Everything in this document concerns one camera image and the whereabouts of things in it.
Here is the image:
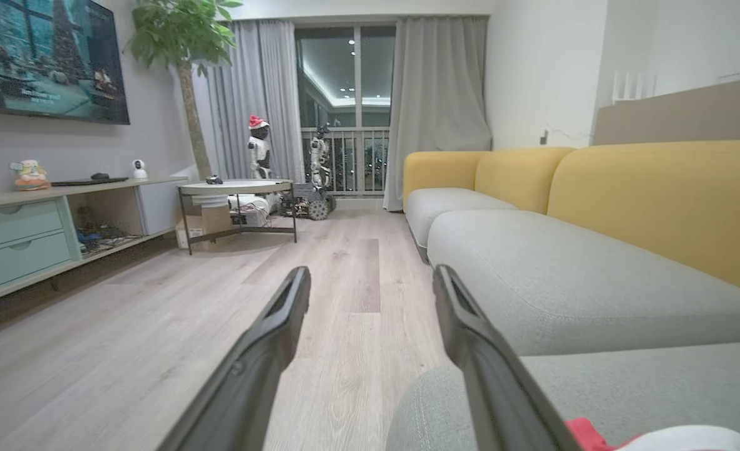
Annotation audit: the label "red and white cloth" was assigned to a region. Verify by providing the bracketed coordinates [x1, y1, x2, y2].
[564, 417, 740, 451]

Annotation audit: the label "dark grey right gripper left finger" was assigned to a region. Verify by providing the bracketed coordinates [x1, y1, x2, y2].
[157, 266, 312, 451]

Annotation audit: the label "balcony glass window door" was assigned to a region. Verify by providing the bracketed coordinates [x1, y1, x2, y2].
[294, 24, 398, 196]

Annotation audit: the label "wall-mounted flat television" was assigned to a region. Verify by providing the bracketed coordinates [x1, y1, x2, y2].
[0, 0, 131, 125]

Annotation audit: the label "green potted tree plant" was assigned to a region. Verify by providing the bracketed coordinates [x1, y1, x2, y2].
[124, 0, 244, 183]

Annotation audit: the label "round coffee table metal legs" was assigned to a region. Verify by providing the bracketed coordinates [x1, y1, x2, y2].
[177, 179, 299, 256]

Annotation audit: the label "beige wall panel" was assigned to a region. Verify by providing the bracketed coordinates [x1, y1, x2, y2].
[592, 75, 740, 148]

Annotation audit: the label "cardboard box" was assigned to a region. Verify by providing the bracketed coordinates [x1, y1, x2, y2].
[175, 205, 234, 251]

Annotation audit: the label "grey curtain beside plant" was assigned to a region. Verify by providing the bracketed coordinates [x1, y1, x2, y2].
[206, 19, 306, 184]

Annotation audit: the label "black keyboard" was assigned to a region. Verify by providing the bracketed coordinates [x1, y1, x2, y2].
[50, 177, 130, 187]

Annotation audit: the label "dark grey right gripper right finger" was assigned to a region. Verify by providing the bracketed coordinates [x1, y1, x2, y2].
[433, 264, 584, 451]

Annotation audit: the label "white appliance under table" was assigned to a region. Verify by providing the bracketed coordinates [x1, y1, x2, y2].
[228, 194, 281, 228]

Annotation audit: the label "mint green television cabinet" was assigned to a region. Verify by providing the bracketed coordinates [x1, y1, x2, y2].
[0, 176, 190, 311]

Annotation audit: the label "white wifi router antennas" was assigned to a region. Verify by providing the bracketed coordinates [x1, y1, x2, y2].
[610, 70, 659, 105]

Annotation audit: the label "robot figure with santa hat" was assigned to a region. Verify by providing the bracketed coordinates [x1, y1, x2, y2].
[247, 115, 274, 181]

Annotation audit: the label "grey and yellow sofa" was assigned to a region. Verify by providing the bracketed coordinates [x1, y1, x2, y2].
[385, 140, 740, 451]

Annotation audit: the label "colourful toy figurine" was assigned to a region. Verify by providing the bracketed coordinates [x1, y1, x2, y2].
[10, 159, 52, 192]

